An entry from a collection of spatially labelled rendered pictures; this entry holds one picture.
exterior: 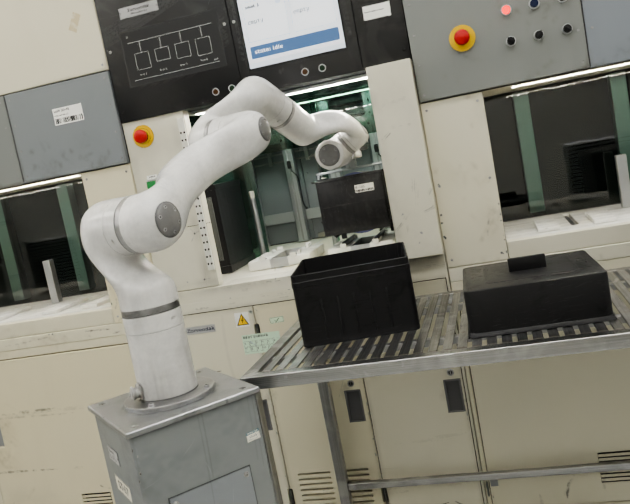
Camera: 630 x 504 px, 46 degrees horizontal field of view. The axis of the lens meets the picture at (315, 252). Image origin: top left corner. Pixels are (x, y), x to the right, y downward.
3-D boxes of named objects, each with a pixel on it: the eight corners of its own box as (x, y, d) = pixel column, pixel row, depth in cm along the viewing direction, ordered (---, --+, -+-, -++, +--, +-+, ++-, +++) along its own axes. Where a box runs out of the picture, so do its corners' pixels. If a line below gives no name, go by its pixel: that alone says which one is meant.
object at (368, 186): (322, 250, 233) (303, 151, 229) (334, 241, 252) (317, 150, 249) (398, 238, 227) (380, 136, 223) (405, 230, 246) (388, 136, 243)
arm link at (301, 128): (304, 71, 192) (363, 123, 215) (260, 113, 196) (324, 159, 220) (317, 91, 187) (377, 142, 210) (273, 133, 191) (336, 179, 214)
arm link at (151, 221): (112, 268, 150) (168, 262, 140) (81, 219, 145) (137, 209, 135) (236, 151, 185) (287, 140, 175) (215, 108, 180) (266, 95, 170)
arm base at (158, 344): (141, 421, 140) (120, 327, 138) (113, 402, 156) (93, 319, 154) (230, 389, 150) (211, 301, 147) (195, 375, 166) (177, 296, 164)
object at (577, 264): (468, 339, 152) (458, 279, 151) (467, 307, 181) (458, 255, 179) (618, 320, 146) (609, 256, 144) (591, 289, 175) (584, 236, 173)
